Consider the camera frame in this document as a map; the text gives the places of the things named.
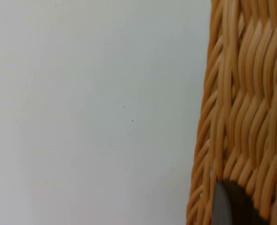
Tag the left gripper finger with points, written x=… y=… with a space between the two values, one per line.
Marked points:
x=234 y=206

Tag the pale brown wicker basket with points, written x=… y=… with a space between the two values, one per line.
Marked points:
x=250 y=93

